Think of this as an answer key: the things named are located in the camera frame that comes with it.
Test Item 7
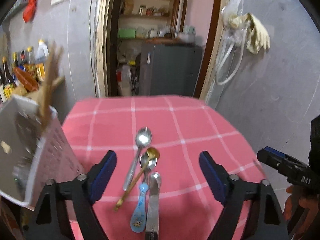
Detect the orange snack bag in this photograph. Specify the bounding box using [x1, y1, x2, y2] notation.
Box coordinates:
[14, 67, 39, 92]

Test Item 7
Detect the white perforated utensil basket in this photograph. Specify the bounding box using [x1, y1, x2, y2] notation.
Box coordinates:
[1, 95, 84, 210]

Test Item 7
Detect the blue handled child spoon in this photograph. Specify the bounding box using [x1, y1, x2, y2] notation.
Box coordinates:
[130, 152, 157, 233]

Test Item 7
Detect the large vinegar jug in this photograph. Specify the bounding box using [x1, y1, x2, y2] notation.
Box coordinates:
[35, 40, 49, 82]

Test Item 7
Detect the dark soy sauce bottle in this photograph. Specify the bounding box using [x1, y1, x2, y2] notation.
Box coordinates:
[2, 57, 16, 100]

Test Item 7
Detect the right hand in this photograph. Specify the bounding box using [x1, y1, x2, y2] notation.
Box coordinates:
[283, 185, 314, 220]

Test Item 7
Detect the grey mini fridge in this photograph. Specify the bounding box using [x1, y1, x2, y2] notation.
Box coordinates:
[139, 42, 203, 96]

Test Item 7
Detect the green storage box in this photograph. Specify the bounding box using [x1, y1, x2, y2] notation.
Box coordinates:
[118, 28, 136, 39]

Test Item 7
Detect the gold spoon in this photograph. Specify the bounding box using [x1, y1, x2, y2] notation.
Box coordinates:
[114, 147, 160, 211]

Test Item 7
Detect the large steel spoon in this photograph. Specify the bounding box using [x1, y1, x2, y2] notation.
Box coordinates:
[123, 127, 152, 191]

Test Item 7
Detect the red plastic bag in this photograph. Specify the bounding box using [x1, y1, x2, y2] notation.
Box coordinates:
[23, 0, 37, 23]

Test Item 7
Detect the flat steel handled utensil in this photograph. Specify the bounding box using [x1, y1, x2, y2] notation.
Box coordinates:
[145, 172, 161, 240]

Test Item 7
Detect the pink checked tablecloth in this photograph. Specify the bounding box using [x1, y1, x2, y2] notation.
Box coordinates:
[62, 96, 265, 239]

